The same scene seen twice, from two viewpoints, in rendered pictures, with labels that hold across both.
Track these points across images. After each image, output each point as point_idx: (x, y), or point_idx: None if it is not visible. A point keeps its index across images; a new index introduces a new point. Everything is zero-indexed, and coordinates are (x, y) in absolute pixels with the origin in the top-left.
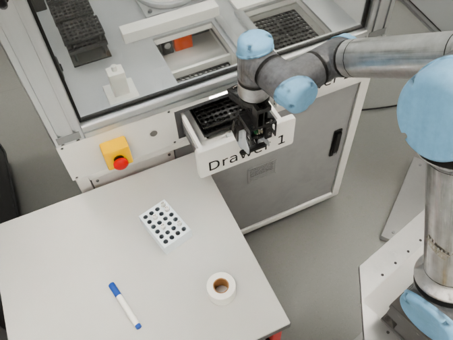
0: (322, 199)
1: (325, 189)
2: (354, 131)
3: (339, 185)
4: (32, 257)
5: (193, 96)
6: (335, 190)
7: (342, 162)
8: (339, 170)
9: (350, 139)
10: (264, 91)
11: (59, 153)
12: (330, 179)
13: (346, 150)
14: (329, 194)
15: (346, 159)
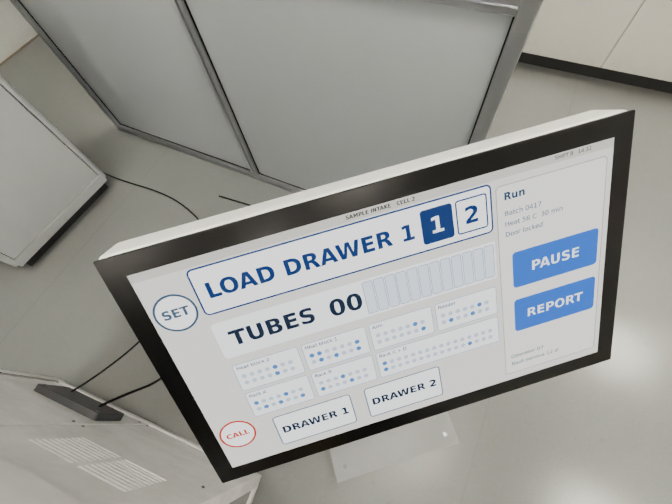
0: (250, 503)
1: (243, 502)
2: (209, 502)
3: (255, 480)
4: None
5: None
6: (255, 484)
7: (232, 498)
8: (238, 496)
9: (215, 502)
10: None
11: None
12: (238, 502)
13: (222, 502)
14: (252, 493)
15: (235, 490)
